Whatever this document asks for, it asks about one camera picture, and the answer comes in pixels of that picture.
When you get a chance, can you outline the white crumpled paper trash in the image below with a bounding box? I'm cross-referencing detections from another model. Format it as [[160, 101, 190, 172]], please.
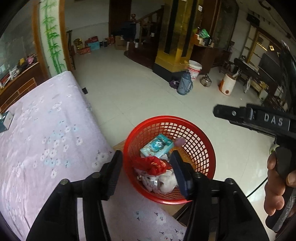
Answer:
[[135, 169, 178, 194]]

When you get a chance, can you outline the person's right hand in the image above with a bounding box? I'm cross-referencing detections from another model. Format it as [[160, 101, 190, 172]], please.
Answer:
[[264, 152, 295, 216]]

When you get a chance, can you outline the red plastic mesh basket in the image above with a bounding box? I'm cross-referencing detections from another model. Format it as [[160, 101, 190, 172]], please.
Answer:
[[123, 115, 216, 205]]

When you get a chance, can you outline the red crumpled plastic bag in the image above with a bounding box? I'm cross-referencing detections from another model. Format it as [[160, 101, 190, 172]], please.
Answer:
[[132, 156, 172, 176]]

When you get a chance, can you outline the teal tissue packet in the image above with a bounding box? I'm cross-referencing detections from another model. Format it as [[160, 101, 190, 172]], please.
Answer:
[[140, 133, 174, 159]]

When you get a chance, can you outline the purple floral bed sheet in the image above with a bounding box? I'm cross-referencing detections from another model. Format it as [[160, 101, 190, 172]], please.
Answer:
[[1, 71, 186, 240]]

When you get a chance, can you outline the metal kettle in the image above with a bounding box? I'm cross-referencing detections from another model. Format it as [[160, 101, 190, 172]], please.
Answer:
[[200, 74, 212, 87]]

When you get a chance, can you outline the blue thermos jug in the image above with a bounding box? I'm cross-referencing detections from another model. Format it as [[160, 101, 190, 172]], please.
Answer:
[[177, 71, 193, 95]]

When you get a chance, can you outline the white plastic bucket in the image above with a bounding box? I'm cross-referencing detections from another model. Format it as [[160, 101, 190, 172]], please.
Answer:
[[188, 60, 202, 81]]

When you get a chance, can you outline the small box on bed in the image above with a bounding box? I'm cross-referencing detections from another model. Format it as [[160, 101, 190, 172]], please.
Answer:
[[0, 111, 14, 133]]

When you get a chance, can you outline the wooden side cabinet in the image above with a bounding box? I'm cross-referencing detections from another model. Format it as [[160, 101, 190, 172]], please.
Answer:
[[0, 62, 49, 112]]

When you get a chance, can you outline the red gift box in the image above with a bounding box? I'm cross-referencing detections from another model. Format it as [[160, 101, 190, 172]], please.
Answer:
[[77, 46, 91, 55]]

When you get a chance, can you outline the golden pillar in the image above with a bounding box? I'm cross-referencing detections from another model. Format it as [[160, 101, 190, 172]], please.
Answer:
[[152, 0, 204, 82]]

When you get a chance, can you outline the cardboard box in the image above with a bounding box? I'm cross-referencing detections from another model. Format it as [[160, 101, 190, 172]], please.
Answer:
[[115, 36, 127, 51]]

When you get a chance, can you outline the wooden staircase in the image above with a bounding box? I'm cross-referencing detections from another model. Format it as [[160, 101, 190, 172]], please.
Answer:
[[124, 5, 164, 69]]

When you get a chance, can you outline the bamboo painted door panel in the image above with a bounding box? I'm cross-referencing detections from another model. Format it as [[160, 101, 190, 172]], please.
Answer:
[[32, 0, 72, 78]]

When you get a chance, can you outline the black cable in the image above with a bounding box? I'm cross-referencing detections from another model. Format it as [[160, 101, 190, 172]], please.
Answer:
[[245, 176, 269, 199]]

